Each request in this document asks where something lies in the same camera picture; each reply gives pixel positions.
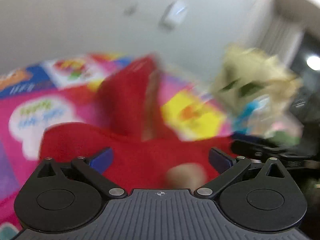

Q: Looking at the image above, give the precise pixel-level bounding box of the red fleece hooded jacket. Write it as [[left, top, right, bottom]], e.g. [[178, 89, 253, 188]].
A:
[[39, 55, 232, 191]]

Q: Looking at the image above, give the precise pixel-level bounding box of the blue toy box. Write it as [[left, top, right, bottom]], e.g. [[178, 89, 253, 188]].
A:
[[232, 95, 273, 137]]

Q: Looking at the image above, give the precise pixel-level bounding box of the cream tote bag green bird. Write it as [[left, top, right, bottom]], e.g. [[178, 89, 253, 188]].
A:
[[211, 43, 303, 116]]

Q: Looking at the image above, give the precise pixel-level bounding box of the colourful cartoon play mat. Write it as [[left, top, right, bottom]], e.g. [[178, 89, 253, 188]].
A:
[[1, 54, 223, 239]]

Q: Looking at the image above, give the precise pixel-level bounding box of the beige curtain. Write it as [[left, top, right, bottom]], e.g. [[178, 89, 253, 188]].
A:
[[253, 12, 305, 67]]

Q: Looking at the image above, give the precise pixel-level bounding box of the white wall box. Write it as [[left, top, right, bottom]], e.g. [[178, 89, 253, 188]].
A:
[[159, 0, 188, 31]]

